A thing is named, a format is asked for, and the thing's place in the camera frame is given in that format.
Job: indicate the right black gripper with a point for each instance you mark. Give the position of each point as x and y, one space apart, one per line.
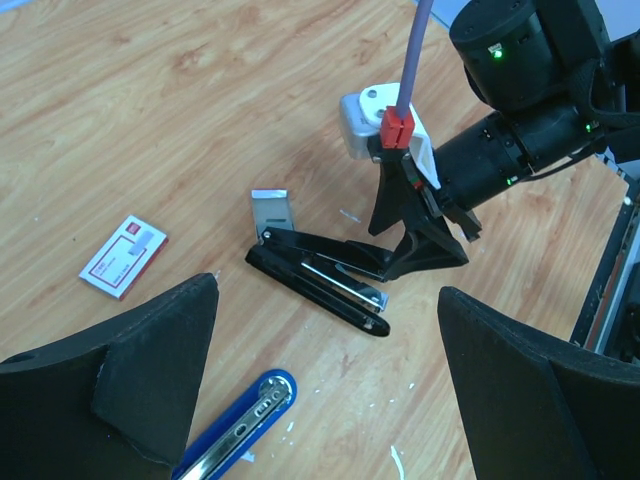
473 167

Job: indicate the blue black stapler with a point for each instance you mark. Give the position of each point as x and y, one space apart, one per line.
239 427

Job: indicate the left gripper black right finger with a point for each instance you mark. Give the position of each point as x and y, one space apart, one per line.
534 406

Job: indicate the open staple box tray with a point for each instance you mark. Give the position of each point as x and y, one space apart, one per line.
271 209

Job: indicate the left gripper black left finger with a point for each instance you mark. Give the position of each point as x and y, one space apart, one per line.
113 401

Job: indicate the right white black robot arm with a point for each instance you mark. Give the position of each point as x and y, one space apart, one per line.
559 90

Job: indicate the red white staple box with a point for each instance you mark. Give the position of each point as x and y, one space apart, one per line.
124 257

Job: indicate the small black clip object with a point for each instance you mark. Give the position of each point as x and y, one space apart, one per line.
322 270

